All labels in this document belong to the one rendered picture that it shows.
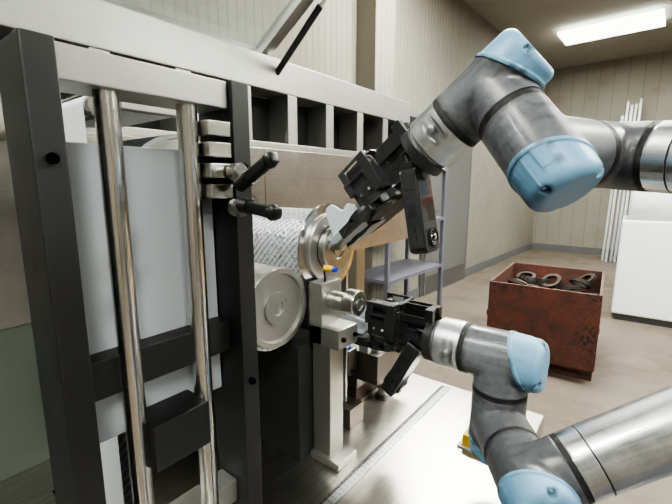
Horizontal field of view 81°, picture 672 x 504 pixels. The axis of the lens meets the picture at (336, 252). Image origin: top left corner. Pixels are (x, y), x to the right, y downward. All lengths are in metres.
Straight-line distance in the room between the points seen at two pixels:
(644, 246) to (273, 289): 4.40
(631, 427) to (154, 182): 0.53
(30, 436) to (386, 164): 0.70
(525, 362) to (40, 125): 0.55
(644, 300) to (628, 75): 5.34
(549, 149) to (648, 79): 8.86
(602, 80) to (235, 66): 8.70
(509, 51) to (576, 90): 8.94
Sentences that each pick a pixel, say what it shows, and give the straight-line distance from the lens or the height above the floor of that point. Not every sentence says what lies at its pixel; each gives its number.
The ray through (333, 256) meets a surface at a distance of 0.64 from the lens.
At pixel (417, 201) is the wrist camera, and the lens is 0.52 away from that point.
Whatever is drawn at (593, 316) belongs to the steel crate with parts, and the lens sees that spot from 3.15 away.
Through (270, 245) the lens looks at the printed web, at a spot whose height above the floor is 1.25.
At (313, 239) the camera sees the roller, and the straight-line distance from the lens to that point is 0.62.
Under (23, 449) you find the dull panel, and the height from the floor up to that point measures 0.94.
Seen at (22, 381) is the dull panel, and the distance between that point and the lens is 0.82.
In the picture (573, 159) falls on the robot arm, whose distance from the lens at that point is 0.42.
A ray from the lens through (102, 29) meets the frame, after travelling 0.85.
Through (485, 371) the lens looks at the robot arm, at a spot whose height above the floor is 1.10.
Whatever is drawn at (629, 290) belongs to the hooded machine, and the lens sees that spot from 4.85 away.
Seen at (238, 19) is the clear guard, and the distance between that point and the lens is 0.99.
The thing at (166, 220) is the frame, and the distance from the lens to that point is 0.36.
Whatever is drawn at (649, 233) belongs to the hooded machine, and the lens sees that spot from 4.77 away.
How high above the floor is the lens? 1.36
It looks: 10 degrees down
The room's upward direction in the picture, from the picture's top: straight up
